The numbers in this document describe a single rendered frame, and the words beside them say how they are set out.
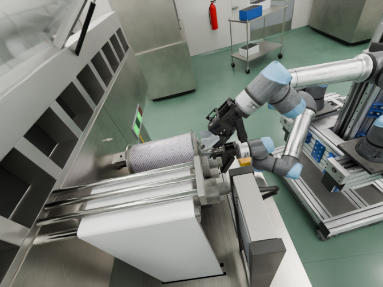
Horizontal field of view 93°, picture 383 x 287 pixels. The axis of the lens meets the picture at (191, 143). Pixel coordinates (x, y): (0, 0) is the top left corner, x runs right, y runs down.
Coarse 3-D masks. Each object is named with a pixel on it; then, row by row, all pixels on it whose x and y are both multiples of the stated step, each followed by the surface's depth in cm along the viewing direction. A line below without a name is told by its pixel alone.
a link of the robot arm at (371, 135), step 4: (380, 116) 89; (376, 120) 89; (380, 120) 86; (376, 124) 88; (380, 124) 86; (372, 128) 91; (376, 128) 89; (380, 128) 87; (372, 132) 91; (376, 132) 89; (380, 132) 87; (368, 136) 94; (372, 136) 92; (376, 136) 90; (380, 136) 87; (372, 140) 92; (376, 140) 90; (380, 140) 88; (376, 144) 91; (380, 144) 90
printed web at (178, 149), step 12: (144, 144) 70; (156, 144) 68; (168, 144) 67; (180, 144) 66; (132, 156) 68; (144, 156) 67; (156, 156) 67; (168, 156) 66; (180, 156) 66; (192, 156) 66; (144, 168) 68; (156, 168) 68; (192, 168) 52
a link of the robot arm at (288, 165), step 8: (304, 96) 92; (312, 104) 90; (304, 112) 90; (312, 112) 89; (296, 120) 90; (304, 120) 88; (296, 128) 87; (304, 128) 86; (288, 136) 89; (296, 136) 85; (304, 136) 85; (288, 144) 85; (296, 144) 83; (288, 152) 83; (296, 152) 82; (280, 160) 83; (288, 160) 81; (296, 160) 81; (272, 168) 83; (280, 168) 81; (288, 168) 79; (296, 168) 78; (288, 176) 80; (296, 176) 78
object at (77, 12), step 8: (80, 0) 51; (80, 8) 53; (88, 8) 56; (72, 16) 54; (88, 16) 57; (72, 24) 55; (88, 24) 58; (64, 32) 56; (80, 32) 60; (64, 40) 58; (80, 40) 61; (56, 48) 58; (80, 48) 63; (48, 56) 54; (32, 64) 49; (24, 72) 45; (8, 80) 41; (16, 80) 43; (0, 88) 39
